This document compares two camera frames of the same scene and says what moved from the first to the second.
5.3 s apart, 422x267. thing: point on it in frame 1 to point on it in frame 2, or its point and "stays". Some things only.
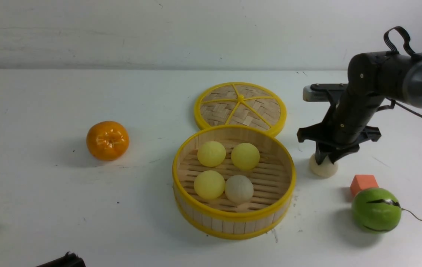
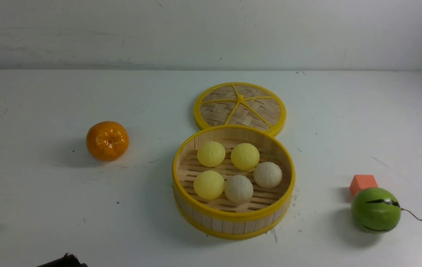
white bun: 325,169 to 268,175
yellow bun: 209,184 stays
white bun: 238,189 stays
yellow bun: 211,153 stays
